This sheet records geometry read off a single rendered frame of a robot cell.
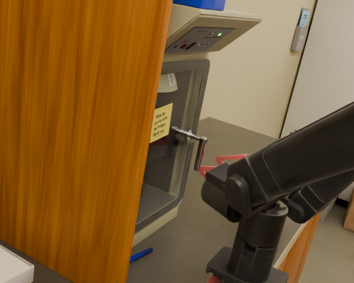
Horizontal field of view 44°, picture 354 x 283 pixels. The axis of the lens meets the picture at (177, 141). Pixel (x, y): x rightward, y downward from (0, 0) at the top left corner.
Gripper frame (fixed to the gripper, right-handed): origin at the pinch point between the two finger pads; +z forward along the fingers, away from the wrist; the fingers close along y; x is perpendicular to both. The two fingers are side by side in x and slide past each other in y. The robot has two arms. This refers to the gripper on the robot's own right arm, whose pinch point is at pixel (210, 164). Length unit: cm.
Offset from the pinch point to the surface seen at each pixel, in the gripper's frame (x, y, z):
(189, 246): 20.7, 5.1, -1.2
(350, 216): 104, -246, -27
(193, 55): -25.0, 2.9, 9.1
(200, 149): -3.2, 0.5, 3.3
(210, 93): 10, -112, 52
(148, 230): 18.8, 9.5, 8.7
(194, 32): -32.1, 20.6, 0.8
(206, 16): -35.4, 23.1, -2.2
